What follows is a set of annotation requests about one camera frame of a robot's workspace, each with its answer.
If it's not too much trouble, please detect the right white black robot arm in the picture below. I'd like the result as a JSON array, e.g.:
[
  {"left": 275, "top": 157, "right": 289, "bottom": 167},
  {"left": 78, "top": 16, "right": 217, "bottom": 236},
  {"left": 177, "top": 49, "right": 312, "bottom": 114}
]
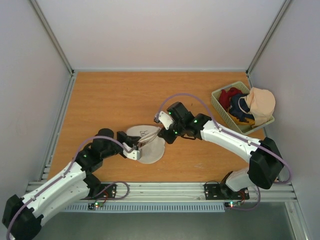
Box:
[{"left": 154, "top": 102, "right": 284, "bottom": 199}]

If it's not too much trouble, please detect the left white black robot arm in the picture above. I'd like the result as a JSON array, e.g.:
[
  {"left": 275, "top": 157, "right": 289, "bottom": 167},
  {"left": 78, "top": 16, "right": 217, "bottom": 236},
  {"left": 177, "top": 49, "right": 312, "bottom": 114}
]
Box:
[{"left": 2, "top": 128, "right": 141, "bottom": 240}]

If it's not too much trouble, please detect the pale pink lace bra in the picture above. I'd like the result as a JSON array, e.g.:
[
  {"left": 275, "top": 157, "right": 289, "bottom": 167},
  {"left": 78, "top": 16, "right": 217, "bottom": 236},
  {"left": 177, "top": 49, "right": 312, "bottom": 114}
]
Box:
[{"left": 137, "top": 131, "right": 159, "bottom": 148}]

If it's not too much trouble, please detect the beige bra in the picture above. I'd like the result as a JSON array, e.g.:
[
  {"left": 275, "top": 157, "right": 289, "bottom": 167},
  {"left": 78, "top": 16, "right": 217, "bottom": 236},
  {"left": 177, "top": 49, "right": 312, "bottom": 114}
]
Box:
[{"left": 244, "top": 87, "right": 276, "bottom": 127}]

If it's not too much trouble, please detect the green perforated plastic basket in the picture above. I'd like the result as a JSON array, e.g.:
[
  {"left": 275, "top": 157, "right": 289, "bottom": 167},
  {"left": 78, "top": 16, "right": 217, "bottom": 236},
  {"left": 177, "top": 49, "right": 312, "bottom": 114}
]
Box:
[{"left": 211, "top": 81, "right": 275, "bottom": 135}]

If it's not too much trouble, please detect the red garment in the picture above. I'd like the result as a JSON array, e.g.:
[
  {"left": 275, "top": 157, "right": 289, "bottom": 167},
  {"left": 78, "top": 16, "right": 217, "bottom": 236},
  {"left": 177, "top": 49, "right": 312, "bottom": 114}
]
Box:
[{"left": 218, "top": 87, "right": 243, "bottom": 110}]

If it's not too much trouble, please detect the yellow garment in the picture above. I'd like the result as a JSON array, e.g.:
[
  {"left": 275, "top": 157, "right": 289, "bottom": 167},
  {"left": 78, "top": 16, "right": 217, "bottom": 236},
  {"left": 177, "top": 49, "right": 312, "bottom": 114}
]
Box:
[{"left": 229, "top": 114, "right": 256, "bottom": 126}]

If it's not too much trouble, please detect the navy blue garment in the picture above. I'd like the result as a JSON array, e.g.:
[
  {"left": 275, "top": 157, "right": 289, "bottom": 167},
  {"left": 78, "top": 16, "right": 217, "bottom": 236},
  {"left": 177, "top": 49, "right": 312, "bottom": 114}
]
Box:
[{"left": 228, "top": 94, "right": 254, "bottom": 120}]

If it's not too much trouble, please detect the left circuit board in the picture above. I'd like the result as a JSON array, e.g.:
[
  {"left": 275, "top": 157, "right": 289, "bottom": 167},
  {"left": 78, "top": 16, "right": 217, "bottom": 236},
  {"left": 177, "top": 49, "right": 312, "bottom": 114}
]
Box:
[{"left": 87, "top": 202, "right": 104, "bottom": 211}]

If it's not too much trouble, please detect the circuit board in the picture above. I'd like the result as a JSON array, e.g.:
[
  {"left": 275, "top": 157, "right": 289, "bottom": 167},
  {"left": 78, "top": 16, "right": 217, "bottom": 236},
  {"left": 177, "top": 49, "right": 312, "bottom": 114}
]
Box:
[
  {"left": 87, "top": 202, "right": 104, "bottom": 211},
  {"left": 224, "top": 200, "right": 244, "bottom": 209}
]

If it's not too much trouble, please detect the right circuit board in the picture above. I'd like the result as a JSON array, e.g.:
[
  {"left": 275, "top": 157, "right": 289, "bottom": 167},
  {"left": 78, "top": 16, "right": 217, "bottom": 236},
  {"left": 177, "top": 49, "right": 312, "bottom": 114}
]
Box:
[{"left": 224, "top": 200, "right": 244, "bottom": 209}]

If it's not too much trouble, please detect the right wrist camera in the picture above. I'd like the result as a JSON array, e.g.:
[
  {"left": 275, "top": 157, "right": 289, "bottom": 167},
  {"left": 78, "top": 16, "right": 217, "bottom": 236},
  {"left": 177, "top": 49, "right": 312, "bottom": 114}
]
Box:
[{"left": 154, "top": 111, "right": 174, "bottom": 130}]

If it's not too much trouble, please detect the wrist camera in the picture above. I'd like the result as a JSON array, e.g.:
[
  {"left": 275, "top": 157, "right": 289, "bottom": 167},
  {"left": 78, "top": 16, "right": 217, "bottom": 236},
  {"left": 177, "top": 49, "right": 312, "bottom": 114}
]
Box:
[
  {"left": 154, "top": 111, "right": 174, "bottom": 130},
  {"left": 123, "top": 150, "right": 141, "bottom": 161}
]

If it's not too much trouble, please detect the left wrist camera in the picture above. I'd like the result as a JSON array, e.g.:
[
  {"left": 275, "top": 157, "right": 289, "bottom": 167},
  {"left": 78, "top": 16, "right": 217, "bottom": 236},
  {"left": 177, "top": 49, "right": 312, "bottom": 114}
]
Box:
[{"left": 123, "top": 150, "right": 141, "bottom": 161}]

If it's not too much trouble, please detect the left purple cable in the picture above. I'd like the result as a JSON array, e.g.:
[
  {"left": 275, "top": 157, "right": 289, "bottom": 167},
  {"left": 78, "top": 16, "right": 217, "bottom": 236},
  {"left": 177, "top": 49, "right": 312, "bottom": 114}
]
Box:
[{"left": 6, "top": 136, "right": 137, "bottom": 240}]

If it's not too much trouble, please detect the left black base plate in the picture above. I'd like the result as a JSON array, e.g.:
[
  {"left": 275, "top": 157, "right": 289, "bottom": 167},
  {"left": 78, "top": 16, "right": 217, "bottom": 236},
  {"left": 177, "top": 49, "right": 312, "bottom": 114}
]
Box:
[{"left": 84, "top": 183, "right": 117, "bottom": 200}]

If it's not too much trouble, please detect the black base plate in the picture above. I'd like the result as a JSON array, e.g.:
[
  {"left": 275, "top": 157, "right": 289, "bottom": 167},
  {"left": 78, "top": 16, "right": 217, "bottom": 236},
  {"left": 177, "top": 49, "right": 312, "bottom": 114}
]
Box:
[
  {"left": 203, "top": 182, "right": 250, "bottom": 201},
  {"left": 84, "top": 183, "right": 117, "bottom": 200}
]

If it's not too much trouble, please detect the aluminium front rail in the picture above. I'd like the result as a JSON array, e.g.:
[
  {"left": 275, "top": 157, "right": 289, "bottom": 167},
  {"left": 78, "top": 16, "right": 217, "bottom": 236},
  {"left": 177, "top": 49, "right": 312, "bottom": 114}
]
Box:
[{"left": 23, "top": 181, "right": 297, "bottom": 202}]

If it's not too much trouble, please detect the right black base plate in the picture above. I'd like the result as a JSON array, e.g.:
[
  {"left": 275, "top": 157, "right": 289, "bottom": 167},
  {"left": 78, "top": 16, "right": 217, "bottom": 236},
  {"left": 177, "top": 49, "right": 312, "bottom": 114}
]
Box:
[{"left": 203, "top": 182, "right": 250, "bottom": 201}]

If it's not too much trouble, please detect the grey slotted cable duct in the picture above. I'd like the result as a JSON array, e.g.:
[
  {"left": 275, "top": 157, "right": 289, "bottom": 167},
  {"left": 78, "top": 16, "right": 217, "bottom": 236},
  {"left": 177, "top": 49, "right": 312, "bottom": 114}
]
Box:
[{"left": 63, "top": 202, "right": 225, "bottom": 214}]

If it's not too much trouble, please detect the left aluminium side rail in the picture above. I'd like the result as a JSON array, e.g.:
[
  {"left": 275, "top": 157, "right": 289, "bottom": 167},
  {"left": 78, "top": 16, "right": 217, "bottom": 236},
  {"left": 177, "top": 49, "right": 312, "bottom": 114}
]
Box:
[{"left": 37, "top": 71, "right": 77, "bottom": 182}]

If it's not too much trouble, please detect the left aluminium frame post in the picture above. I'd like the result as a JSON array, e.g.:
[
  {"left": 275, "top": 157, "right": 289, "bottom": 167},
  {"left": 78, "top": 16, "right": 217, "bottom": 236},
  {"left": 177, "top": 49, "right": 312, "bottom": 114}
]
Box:
[{"left": 29, "top": 0, "right": 74, "bottom": 76}]

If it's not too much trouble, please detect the aluminium frame post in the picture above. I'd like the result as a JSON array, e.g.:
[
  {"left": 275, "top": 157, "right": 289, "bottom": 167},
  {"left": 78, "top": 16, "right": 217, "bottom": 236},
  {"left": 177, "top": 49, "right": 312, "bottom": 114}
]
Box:
[
  {"left": 29, "top": 0, "right": 74, "bottom": 76},
  {"left": 246, "top": 0, "right": 293, "bottom": 76}
]

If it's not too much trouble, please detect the right aluminium frame post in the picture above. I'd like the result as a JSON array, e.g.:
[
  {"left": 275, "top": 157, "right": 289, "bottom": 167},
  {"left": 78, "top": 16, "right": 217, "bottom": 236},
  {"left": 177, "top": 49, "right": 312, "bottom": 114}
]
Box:
[{"left": 246, "top": 0, "right": 293, "bottom": 76}]

